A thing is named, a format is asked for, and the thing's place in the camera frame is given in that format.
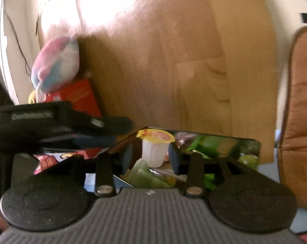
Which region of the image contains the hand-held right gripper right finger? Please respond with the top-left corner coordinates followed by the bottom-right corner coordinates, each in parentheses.
top-left (168, 142), bottom-right (245, 198)

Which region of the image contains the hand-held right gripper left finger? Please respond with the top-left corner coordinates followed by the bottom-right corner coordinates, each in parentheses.
top-left (67, 142), bottom-right (134, 198)

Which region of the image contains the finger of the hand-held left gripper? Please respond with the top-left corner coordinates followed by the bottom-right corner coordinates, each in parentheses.
top-left (40, 134), bottom-right (118, 150)
top-left (92, 116), bottom-right (133, 136)

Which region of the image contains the jelly cup with yellow lid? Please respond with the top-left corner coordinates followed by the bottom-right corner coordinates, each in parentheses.
top-left (136, 129), bottom-right (176, 168)

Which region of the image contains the person's left hand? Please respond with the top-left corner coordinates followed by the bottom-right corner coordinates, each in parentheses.
top-left (0, 217), bottom-right (10, 232)

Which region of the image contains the pale green jelly cup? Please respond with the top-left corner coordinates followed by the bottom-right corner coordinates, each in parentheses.
top-left (128, 158), bottom-right (170, 189)

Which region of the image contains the yellow snack packet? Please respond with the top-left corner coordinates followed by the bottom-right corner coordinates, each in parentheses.
top-left (28, 90), bottom-right (39, 104)

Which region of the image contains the green snack packet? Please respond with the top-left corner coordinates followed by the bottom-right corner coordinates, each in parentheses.
top-left (188, 135), bottom-right (236, 158)

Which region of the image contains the red snack packet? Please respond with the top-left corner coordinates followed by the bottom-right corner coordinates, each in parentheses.
top-left (33, 148), bottom-right (103, 176)

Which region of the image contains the red cardboard box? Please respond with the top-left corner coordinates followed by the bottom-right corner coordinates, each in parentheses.
top-left (45, 78), bottom-right (103, 119)

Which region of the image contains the pastel pink and blue bag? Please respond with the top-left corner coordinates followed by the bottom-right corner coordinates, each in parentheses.
top-left (31, 37), bottom-right (80, 94)

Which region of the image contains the brown cushioned chair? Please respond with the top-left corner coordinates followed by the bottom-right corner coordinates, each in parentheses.
top-left (278, 25), bottom-right (307, 210)

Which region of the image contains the light blue printed cloth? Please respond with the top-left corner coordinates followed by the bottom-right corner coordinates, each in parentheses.
top-left (291, 207), bottom-right (307, 244)

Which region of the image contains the black cable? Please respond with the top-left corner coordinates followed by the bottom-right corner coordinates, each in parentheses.
top-left (5, 0), bottom-right (32, 75)

